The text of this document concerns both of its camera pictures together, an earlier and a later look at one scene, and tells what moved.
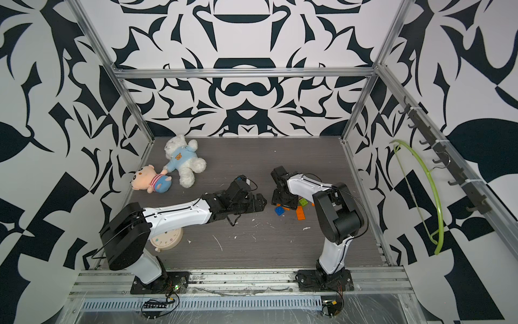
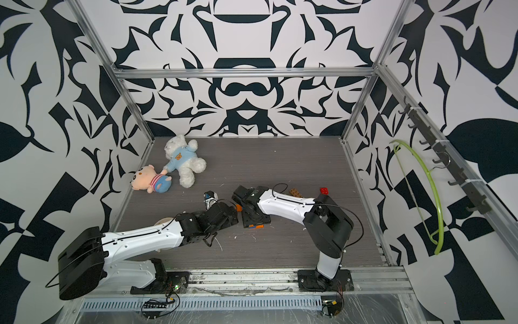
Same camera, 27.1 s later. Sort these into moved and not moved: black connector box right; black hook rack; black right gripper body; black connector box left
Moved: black right gripper body
Not moved: black connector box right; black connector box left; black hook rack
